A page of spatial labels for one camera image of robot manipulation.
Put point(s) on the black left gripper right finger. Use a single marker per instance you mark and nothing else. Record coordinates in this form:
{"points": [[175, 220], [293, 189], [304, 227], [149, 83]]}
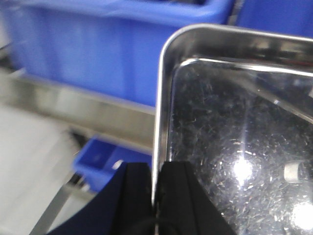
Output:
{"points": [[184, 207]]}

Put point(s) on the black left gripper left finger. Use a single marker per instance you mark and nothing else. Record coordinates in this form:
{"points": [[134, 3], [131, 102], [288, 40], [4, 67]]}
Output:
{"points": [[122, 207]]}

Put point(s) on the silver metal tray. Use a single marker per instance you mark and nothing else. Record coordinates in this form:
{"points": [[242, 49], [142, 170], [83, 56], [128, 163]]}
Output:
{"points": [[237, 104]]}

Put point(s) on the blue bin below centre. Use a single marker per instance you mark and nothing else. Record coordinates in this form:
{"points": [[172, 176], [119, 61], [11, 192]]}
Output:
{"points": [[98, 161]]}

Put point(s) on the large blue plastic bin centre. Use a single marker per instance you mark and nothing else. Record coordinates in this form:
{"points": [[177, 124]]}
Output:
{"points": [[108, 46]]}

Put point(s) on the blue bin far right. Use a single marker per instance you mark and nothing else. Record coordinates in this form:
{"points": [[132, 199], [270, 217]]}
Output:
{"points": [[294, 17]]}

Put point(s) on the stainless steel shelf rail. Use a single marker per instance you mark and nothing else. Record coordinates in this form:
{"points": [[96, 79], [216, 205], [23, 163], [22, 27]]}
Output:
{"points": [[113, 119]]}

